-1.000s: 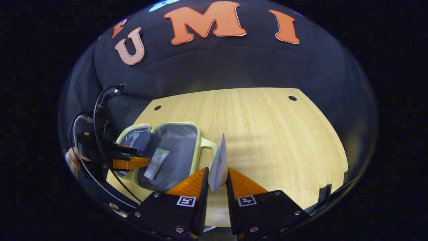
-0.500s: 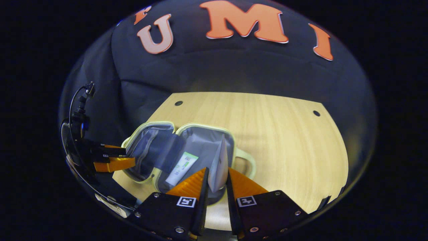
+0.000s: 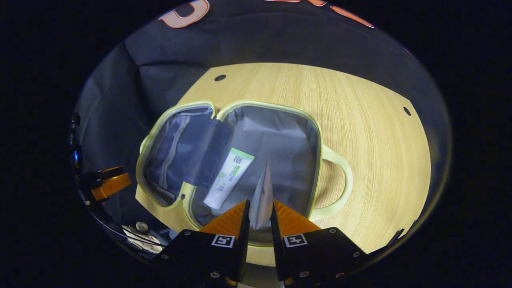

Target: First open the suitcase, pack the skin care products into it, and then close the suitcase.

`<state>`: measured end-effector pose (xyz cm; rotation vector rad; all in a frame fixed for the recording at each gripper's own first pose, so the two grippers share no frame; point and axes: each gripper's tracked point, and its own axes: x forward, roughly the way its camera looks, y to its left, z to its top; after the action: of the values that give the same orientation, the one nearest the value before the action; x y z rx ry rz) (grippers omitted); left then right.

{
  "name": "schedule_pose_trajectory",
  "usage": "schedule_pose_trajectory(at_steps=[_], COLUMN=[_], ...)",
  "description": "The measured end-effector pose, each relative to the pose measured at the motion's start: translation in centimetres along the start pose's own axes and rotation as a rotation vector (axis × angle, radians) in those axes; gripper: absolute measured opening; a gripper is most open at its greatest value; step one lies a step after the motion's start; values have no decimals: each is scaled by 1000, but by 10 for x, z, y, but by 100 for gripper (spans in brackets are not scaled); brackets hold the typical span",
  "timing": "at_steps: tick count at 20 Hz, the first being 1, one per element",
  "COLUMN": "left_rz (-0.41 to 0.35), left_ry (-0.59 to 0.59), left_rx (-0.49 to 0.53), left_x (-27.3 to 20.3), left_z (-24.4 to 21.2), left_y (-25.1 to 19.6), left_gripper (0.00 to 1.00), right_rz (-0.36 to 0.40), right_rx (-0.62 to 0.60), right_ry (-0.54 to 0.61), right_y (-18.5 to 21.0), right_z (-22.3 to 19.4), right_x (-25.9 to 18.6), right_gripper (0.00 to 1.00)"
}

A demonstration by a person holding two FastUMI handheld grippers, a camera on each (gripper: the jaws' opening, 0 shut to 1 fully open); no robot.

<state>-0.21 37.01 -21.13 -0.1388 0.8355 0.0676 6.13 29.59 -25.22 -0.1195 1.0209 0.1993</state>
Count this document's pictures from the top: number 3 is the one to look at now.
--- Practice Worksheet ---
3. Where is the dark stand equipment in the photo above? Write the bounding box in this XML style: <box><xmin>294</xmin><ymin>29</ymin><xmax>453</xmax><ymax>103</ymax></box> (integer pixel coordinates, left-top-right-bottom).
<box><xmin>70</xmin><ymin>110</ymin><xmax>84</xmax><ymax>173</ymax></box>

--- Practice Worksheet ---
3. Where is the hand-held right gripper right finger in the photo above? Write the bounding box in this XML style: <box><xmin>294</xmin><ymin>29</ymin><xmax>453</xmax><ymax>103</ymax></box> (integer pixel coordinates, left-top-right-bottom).
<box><xmin>271</xmin><ymin>200</ymin><xmax>369</xmax><ymax>286</ymax></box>

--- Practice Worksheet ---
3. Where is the white and green tube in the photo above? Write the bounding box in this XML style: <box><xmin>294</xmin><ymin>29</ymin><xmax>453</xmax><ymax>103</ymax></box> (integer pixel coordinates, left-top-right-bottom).
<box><xmin>203</xmin><ymin>148</ymin><xmax>255</xmax><ymax>210</ymax></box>

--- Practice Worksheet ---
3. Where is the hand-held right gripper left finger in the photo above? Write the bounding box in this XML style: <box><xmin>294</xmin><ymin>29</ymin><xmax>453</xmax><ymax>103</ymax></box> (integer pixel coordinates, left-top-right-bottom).
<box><xmin>154</xmin><ymin>200</ymin><xmax>251</xmax><ymax>288</ymax></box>

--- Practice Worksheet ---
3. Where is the silver tube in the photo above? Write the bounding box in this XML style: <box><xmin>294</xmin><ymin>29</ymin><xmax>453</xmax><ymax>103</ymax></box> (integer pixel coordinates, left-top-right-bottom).
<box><xmin>248</xmin><ymin>161</ymin><xmax>274</xmax><ymax>231</ymax></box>

